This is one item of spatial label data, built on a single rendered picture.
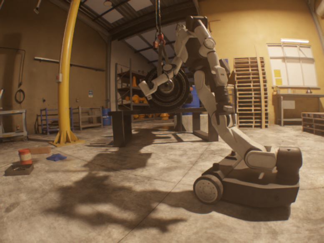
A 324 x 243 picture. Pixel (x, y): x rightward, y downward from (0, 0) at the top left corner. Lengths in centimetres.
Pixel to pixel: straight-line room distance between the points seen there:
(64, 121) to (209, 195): 317
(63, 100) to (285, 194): 369
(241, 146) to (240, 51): 562
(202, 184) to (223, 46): 599
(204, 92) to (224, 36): 573
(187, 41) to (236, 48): 535
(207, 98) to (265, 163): 60
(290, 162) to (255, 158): 23
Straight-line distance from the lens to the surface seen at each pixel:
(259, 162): 99
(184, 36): 122
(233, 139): 103
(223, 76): 92
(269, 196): 94
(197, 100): 446
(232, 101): 470
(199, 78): 111
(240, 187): 94
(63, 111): 353
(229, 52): 643
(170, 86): 153
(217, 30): 690
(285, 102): 570
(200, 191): 101
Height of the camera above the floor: 59
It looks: 4 degrees down
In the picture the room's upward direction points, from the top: 2 degrees counter-clockwise
